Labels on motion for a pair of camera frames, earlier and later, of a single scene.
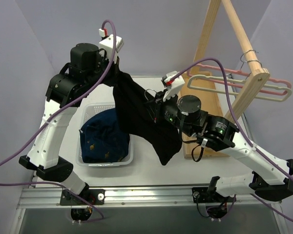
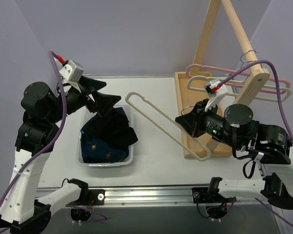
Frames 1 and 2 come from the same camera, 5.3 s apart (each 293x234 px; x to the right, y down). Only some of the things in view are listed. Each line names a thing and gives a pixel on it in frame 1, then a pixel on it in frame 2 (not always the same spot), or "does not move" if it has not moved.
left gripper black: [111, 73] to [91, 100]
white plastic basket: [88, 111] does not move
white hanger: [145, 95] to [206, 158]
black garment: [136, 108] to [114, 128]
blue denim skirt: [102, 140] does not move
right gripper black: [158, 104] to [198, 119]
